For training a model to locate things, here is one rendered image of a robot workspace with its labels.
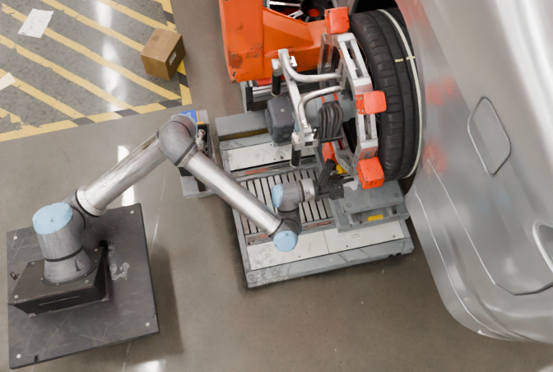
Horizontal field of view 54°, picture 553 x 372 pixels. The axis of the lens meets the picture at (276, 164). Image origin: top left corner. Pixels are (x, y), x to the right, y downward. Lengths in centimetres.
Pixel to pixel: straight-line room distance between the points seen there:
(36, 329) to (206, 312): 74
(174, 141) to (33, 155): 138
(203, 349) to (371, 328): 78
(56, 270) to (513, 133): 174
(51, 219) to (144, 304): 53
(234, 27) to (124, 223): 100
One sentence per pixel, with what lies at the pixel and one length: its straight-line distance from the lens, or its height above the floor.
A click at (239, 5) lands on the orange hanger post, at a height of 102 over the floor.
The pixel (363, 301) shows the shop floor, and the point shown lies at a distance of 274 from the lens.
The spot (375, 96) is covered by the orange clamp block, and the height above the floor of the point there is 116.
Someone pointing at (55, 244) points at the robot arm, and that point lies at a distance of 231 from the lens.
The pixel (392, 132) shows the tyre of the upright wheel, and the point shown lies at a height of 104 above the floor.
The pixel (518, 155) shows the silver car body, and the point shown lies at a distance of 134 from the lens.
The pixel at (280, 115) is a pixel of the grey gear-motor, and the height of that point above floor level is 40.
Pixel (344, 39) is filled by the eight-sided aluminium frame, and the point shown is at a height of 112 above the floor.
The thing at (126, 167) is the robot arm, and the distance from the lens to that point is 227.
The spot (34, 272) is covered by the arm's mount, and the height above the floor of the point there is 39.
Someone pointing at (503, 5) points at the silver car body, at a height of 169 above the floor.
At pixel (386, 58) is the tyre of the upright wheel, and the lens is 190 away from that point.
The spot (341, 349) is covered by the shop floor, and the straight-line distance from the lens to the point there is 267.
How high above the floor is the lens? 262
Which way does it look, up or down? 62 degrees down
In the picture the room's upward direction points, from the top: 1 degrees clockwise
